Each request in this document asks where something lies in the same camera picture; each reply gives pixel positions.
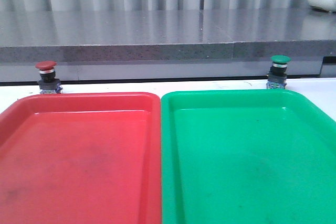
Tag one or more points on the grey stone counter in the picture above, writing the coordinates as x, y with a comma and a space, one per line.
93, 46

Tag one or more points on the red mushroom push button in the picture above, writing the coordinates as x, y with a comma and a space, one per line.
48, 83

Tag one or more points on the green mushroom push button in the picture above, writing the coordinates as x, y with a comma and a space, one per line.
277, 76

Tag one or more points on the red plastic tray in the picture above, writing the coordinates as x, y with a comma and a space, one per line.
81, 158

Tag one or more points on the green plastic tray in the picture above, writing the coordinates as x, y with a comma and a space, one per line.
246, 156

